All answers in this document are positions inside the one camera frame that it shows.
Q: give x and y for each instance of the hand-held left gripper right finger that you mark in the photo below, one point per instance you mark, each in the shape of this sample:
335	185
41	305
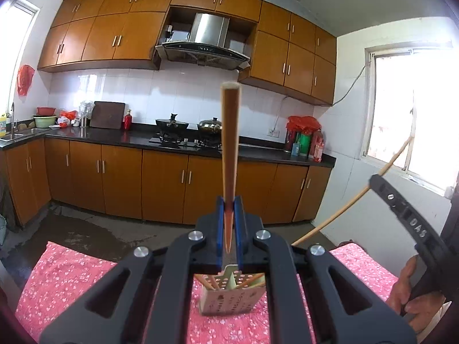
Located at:
238	238

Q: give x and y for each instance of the wooden upper cabinets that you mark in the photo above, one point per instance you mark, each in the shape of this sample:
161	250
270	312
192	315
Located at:
100	39

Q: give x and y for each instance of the red-labelled oil bottle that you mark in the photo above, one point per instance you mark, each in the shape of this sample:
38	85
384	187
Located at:
318	148

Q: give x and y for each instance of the red bottle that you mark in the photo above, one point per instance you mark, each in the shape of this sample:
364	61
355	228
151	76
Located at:
128	122

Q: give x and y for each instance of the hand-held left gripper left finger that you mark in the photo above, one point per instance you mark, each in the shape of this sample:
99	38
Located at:
219	238

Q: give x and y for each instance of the dark sauce bottle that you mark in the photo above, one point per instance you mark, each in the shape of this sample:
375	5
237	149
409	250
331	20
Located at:
289	141

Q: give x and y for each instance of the wooden cabinets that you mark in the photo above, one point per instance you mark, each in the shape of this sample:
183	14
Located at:
122	179
100	39

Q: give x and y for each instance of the small white-framed window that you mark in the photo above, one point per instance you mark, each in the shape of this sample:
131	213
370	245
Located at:
18	50

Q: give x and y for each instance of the steel sink faucet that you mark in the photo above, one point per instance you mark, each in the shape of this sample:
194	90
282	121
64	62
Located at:
13	122

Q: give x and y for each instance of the steel sink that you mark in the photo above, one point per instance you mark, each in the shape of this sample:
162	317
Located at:
21	134

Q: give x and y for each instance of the black wok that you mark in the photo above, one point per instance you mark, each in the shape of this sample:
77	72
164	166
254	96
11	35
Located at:
172	124

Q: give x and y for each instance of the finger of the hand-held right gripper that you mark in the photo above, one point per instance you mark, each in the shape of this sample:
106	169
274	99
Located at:
401	209

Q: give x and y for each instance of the red plastic bag on wall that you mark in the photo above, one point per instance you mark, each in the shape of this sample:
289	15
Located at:
25	79

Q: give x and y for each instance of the steel range hood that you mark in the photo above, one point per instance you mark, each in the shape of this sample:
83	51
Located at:
209	28

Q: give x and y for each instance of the steel cup with clear bag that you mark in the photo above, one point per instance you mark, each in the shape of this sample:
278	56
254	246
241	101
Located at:
85	120

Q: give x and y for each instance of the white wall socket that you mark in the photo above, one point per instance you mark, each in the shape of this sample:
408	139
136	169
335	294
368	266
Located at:
274	132

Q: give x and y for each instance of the black kitchen countertop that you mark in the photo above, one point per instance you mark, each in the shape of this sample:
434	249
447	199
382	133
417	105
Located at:
107	134

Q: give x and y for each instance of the black gas stove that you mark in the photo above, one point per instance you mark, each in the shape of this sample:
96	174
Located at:
172	140

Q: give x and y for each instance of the green plastic basin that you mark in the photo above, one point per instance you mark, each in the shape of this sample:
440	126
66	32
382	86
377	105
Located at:
45	122

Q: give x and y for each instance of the steel pot with lid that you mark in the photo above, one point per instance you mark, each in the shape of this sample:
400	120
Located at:
209	126

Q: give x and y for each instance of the perforated metal chopstick holder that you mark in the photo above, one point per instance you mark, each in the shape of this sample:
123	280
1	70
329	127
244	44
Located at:
229	299

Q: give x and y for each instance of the red and white plastic bag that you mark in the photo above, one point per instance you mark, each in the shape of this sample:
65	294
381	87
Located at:
66	118

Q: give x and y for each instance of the small blue bottle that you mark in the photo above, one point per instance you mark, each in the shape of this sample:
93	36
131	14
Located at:
296	149

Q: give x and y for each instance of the large white-framed window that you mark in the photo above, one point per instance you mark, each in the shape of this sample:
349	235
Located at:
405	107

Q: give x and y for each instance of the dark brown chopstick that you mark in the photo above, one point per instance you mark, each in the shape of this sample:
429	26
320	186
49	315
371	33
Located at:
230	150

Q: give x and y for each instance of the red plastic bag over bottles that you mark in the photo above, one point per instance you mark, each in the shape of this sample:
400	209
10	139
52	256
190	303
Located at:
303	123

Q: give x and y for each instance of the wooden lower cabinets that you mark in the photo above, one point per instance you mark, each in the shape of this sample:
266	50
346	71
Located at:
122	179

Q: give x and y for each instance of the dark wooden cutting board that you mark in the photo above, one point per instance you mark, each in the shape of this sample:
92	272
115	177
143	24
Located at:
107	114

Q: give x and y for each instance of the red plastic basin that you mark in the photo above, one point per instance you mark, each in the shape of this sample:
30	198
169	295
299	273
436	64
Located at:
46	111

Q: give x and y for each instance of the yellow dish soap bottle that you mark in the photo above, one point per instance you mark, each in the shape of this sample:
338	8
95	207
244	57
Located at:
3	125

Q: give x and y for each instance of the pink floral tablecloth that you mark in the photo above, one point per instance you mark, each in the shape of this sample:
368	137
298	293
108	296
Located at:
71	276

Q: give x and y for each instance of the dark cloth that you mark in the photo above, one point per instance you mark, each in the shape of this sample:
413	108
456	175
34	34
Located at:
5	204

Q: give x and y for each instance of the person's right hand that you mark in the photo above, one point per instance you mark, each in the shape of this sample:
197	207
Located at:
401	290

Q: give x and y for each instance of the green bottle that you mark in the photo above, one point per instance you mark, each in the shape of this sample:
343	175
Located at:
305	145

